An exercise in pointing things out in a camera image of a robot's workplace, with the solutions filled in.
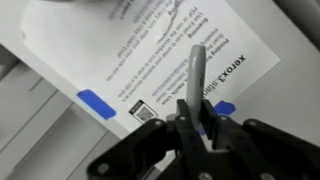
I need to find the grey marker with red cap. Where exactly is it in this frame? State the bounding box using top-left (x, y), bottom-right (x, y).
top-left (185, 44), bottom-right (208, 132)

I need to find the blue tape strip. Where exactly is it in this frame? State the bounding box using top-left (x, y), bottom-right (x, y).
top-left (198, 100), bottom-right (237, 136)
top-left (76, 88), bottom-right (118, 121)

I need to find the large white office printer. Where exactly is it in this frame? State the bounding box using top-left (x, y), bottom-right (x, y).
top-left (0, 0), bottom-right (320, 180)

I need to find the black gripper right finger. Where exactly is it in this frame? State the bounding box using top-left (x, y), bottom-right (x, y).
top-left (199, 99), bottom-right (320, 180)

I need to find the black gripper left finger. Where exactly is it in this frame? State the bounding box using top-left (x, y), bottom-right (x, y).
top-left (86, 98), bottom-right (208, 180)

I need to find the white printed paper sheet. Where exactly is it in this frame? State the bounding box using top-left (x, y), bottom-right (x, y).
top-left (19, 0), bottom-right (282, 135)

